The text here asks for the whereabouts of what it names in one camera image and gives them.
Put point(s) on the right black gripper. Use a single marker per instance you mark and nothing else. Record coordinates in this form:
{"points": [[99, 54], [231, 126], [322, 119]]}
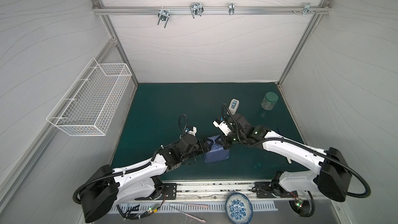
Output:
{"points": [[230, 137]]}

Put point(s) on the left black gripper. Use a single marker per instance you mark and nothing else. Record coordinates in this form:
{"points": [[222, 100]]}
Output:
{"points": [[201, 151]]}

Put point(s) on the light blue wrapping paper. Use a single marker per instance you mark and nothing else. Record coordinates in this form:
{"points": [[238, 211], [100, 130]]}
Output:
{"points": [[217, 152]]}

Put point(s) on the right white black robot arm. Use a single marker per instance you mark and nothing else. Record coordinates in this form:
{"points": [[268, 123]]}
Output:
{"points": [[327, 171]]}

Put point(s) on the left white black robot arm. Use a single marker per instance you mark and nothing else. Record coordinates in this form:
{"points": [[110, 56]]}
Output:
{"points": [[154, 166]]}

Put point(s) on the green table mat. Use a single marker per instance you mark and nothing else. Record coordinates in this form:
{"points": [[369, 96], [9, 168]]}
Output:
{"points": [[154, 117]]}

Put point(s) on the green lid clear jar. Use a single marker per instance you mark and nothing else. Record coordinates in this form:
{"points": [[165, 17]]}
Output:
{"points": [[269, 101]]}

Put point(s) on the blue white patterned plate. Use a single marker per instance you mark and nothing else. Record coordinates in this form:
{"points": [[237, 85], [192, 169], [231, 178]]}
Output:
{"points": [[239, 209]]}

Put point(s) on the middle metal hook clamp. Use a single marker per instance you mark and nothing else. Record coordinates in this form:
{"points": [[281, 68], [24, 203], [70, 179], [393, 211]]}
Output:
{"points": [[196, 9]]}

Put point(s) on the metal hook clamp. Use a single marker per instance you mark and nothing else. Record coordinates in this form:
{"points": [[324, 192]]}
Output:
{"points": [[196, 9], [163, 16]]}

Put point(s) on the left metal hook clamp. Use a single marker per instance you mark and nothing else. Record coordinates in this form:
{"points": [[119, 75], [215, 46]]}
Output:
{"points": [[163, 16]]}

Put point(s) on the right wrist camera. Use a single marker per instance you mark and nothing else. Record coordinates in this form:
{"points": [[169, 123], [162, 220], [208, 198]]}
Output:
{"points": [[223, 126]]}

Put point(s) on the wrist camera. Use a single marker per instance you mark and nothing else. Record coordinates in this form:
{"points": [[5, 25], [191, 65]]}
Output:
{"points": [[223, 126], [191, 130]]}

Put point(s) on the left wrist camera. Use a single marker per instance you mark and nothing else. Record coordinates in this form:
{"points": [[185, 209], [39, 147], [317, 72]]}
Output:
{"points": [[191, 130]]}

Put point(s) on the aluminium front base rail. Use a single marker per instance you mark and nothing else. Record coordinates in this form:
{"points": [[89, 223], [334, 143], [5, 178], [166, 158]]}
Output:
{"points": [[214, 189]]}

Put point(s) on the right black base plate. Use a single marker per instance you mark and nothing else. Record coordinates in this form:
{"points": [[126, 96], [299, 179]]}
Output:
{"points": [[262, 189]]}

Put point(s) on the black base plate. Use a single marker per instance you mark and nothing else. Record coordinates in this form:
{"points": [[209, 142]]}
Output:
{"points": [[262, 189], [166, 191]]}

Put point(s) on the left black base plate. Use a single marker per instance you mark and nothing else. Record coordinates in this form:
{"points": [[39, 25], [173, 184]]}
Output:
{"points": [[166, 191]]}

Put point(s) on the white wire basket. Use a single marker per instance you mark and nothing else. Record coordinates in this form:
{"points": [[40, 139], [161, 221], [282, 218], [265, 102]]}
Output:
{"points": [[89, 105]]}

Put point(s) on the small metal ring clamp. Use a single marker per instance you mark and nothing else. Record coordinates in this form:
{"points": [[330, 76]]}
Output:
{"points": [[231, 9]]}

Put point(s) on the right metal bracket clamp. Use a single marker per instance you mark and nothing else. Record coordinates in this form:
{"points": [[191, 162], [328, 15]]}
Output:
{"points": [[306, 10]]}

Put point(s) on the aluminium top cross rail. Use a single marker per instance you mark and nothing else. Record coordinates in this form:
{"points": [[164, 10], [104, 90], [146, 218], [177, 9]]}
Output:
{"points": [[208, 10]]}

